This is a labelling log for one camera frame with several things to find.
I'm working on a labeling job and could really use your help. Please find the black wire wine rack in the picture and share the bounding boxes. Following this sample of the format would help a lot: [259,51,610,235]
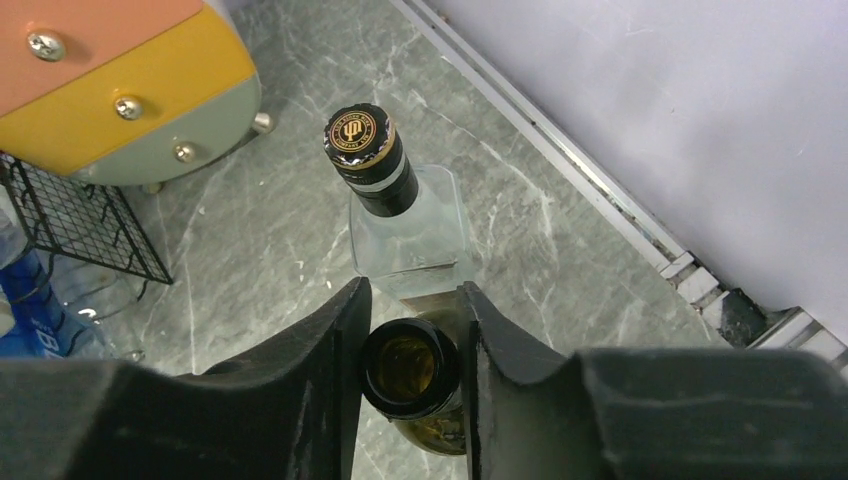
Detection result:
[1,152,173,285]

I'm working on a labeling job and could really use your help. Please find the green wine bottle label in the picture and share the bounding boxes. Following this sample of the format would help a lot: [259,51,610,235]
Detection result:
[357,292,466,456]

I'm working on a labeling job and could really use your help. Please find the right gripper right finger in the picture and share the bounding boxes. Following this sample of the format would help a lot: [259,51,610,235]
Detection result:
[457,282,847,479]

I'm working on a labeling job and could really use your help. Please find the clear bottle gold top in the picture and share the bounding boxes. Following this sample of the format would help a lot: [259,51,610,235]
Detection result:
[323,103,475,312]

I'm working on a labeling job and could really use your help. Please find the blue square bottle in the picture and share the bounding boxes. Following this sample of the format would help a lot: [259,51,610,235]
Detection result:
[1,251,99,359]

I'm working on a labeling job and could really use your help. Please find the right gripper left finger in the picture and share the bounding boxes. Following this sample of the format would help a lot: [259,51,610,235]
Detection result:
[1,277,372,479]

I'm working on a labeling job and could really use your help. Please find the round cream drawer cabinet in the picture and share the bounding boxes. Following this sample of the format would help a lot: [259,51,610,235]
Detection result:
[1,1,274,191]

